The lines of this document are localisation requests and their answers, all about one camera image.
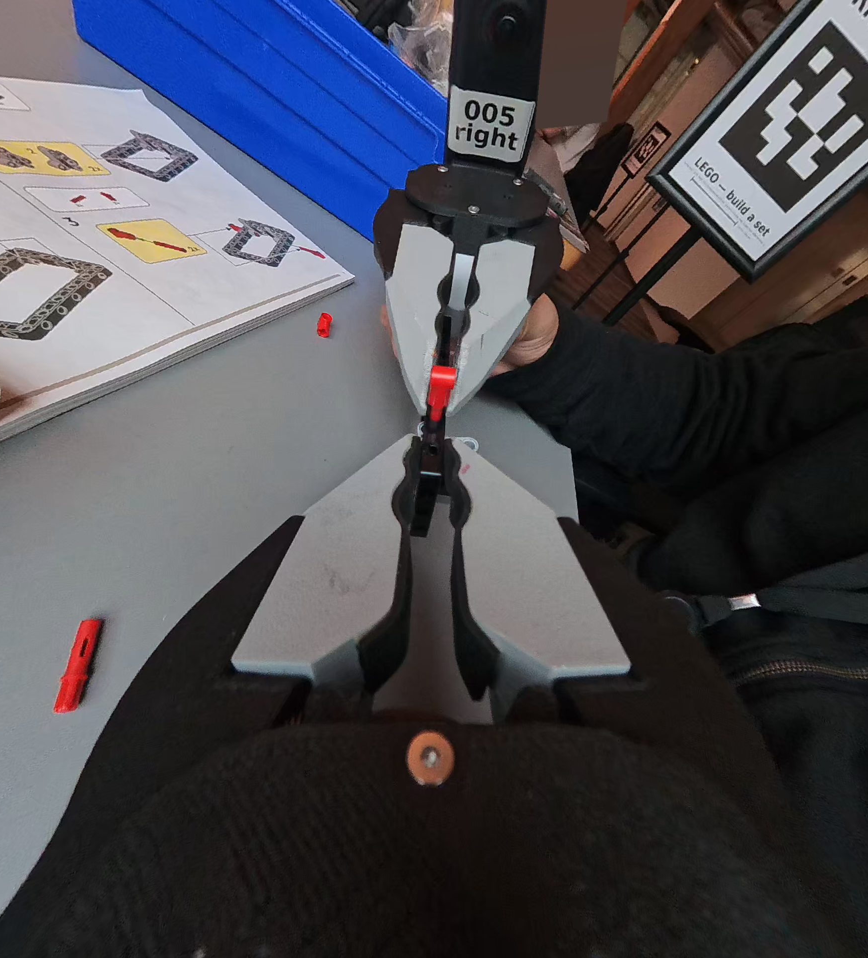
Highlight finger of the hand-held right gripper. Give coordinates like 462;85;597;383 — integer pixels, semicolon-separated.
445;238;536;416
383;223;456;416

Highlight black zip jacket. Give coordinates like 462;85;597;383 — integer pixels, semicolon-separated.
576;299;868;958

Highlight black lego frame assembly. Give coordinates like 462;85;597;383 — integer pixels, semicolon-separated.
408;415;453;538

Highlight long red lego axle pin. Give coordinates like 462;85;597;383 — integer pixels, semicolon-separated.
425;365;459;424

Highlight person's right hand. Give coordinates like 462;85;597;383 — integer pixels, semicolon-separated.
497;292;561;377

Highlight lego instruction booklet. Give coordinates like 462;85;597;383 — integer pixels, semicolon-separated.
0;71;356;461

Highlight blue plastic bin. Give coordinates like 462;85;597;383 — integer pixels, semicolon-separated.
71;0;450;244

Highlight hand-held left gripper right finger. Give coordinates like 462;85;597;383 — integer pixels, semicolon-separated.
445;440;632;701

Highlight small framed marker sign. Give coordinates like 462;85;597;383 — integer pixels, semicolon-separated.
621;121;673;179

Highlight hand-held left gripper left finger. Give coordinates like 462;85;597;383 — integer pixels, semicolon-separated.
232;434;414;693

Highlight person's right forearm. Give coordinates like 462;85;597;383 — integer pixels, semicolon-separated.
490;299;817;480

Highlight clear plastic parts bags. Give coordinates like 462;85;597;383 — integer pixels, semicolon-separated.
337;0;456;79

